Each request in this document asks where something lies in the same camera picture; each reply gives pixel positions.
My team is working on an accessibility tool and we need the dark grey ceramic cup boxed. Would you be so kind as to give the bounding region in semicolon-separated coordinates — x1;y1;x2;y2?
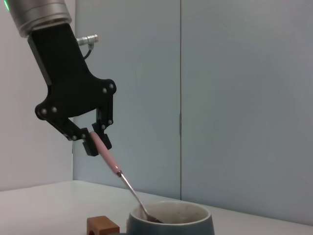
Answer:
126;200;216;235

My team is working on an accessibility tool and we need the brown arched wooden block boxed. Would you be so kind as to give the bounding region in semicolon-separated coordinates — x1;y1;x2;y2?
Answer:
87;215;120;235

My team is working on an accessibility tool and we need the pink handled metal spoon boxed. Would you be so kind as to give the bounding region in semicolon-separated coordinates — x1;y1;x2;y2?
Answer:
89;132;163;224

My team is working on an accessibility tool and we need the left gripper connector cable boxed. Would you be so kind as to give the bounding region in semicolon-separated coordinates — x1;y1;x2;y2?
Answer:
76;34;100;59

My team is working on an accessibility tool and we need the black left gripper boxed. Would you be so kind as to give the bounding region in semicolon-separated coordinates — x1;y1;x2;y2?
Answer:
27;23;116;158

